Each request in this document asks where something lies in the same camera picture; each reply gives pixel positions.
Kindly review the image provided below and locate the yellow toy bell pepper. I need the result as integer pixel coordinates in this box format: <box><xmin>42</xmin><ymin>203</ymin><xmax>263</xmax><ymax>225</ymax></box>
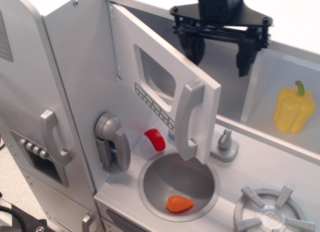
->
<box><xmin>273</xmin><ymin>80</ymin><xmax>317</xmax><ymax>133</ymax></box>

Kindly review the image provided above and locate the grey toy wall phone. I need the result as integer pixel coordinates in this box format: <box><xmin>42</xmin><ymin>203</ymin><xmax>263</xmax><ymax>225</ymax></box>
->
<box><xmin>94</xmin><ymin>112</ymin><xmax>131</xmax><ymax>174</ymax></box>

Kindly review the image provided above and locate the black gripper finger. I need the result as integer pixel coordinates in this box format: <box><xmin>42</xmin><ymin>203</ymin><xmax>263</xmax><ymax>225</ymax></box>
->
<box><xmin>236</xmin><ymin>41</ymin><xmax>262</xmax><ymax>77</ymax></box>
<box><xmin>178</xmin><ymin>32</ymin><xmax>206</xmax><ymax>65</ymax></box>

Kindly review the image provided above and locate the orange toy carrot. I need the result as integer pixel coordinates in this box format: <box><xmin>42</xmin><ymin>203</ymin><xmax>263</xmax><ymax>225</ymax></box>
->
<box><xmin>165</xmin><ymin>195</ymin><xmax>194</xmax><ymax>213</ymax></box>

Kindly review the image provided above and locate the white microwave door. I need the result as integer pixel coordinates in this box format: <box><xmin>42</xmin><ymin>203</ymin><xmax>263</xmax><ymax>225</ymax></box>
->
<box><xmin>107</xmin><ymin>1</ymin><xmax>222</xmax><ymax>165</ymax></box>

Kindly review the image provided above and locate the grey round sink bowl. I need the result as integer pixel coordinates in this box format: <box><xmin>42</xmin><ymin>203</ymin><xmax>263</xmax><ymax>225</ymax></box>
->
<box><xmin>138</xmin><ymin>150</ymin><xmax>221</xmax><ymax>222</ymax></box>

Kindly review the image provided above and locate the grey toy stove burner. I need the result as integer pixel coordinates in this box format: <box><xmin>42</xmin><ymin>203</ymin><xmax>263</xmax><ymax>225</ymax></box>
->
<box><xmin>233</xmin><ymin>185</ymin><xmax>316</xmax><ymax>232</ymax></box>

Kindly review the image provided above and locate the red toy pepper slice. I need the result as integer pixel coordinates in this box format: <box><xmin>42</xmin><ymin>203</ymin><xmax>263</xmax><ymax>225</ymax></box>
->
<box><xmin>144</xmin><ymin>128</ymin><xmax>166</xmax><ymax>152</ymax></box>

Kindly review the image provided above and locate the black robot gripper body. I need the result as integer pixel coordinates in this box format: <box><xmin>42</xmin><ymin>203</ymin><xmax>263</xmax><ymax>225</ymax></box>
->
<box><xmin>170</xmin><ymin>0</ymin><xmax>273</xmax><ymax>48</ymax></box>

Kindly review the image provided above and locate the black equipment bottom left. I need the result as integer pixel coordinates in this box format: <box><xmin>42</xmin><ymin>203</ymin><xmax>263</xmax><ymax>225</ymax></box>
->
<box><xmin>0</xmin><ymin>194</ymin><xmax>54</xmax><ymax>232</ymax></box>

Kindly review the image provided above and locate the white toy fridge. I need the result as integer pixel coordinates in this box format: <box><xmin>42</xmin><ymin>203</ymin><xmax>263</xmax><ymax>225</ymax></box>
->
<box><xmin>0</xmin><ymin>0</ymin><xmax>105</xmax><ymax>232</ymax></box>

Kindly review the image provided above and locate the grey fridge door handle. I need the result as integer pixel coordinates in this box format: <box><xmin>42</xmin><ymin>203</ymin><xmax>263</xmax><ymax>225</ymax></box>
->
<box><xmin>40</xmin><ymin>109</ymin><xmax>71</xmax><ymax>166</ymax></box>

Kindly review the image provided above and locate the grey toy faucet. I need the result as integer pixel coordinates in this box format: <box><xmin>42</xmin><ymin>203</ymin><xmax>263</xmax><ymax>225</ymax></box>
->
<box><xmin>168</xmin><ymin>128</ymin><xmax>240</xmax><ymax>163</ymax></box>

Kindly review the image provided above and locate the grey lower fridge handle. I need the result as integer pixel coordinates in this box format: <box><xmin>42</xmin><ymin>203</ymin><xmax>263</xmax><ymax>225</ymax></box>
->
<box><xmin>81</xmin><ymin>214</ymin><xmax>97</xmax><ymax>232</ymax></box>

